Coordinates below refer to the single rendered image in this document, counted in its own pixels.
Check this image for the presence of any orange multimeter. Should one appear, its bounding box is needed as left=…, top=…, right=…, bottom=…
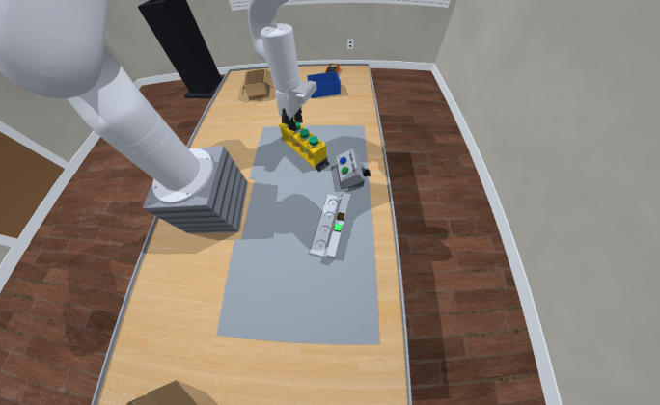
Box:
left=325, top=64, right=340, bottom=73

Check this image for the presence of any blue open-top box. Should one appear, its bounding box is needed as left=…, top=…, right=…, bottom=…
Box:
left=308, top=71, right=341, bottom=98

